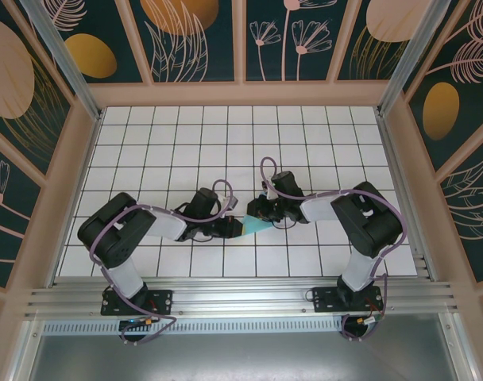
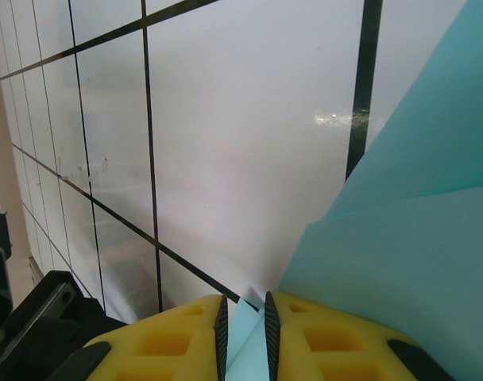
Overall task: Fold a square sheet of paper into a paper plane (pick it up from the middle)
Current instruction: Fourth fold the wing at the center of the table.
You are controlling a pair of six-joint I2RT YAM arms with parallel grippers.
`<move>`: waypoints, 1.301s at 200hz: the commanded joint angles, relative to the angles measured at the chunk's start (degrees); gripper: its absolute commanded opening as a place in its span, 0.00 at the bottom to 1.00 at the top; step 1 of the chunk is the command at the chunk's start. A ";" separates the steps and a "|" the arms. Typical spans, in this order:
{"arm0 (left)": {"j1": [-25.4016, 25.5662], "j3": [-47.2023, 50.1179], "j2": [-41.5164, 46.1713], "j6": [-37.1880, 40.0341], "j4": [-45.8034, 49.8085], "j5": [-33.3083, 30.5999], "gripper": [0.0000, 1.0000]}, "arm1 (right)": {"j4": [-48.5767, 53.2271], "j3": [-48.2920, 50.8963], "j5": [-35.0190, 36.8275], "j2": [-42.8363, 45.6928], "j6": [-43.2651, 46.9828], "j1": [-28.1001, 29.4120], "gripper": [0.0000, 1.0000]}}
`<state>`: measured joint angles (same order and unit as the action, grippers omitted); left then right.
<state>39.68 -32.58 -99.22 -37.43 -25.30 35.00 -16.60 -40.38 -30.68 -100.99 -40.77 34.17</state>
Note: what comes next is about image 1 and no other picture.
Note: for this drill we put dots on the light blue paper sheet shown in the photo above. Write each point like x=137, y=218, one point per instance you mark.
x=255, y=226

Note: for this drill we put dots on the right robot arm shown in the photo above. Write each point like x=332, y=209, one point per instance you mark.
x=368, y=222

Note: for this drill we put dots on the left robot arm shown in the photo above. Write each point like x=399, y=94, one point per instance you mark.
x=114, y=238

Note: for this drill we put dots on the black controller board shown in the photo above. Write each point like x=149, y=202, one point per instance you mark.
x=134, y=323

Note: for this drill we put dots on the grey metal panel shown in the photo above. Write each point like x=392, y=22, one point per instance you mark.
x=245, y=357

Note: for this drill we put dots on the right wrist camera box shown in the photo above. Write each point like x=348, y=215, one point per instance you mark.
x=270, y=194

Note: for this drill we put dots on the aluminium mounting rail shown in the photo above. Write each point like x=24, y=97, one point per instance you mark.
x=245, y=295

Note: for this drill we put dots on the aluminium side rail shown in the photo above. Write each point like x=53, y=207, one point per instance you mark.
x=393, y=158

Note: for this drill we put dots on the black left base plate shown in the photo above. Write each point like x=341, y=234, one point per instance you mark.
x=162, y=301

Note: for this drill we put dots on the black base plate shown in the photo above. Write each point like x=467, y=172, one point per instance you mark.
x=325, y=301
x=162, y=301

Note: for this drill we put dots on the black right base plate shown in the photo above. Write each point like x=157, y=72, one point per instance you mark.
x=325, y=301

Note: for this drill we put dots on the aluminium frame post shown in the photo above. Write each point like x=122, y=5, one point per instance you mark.
x=412, y=55
x=62, y=59

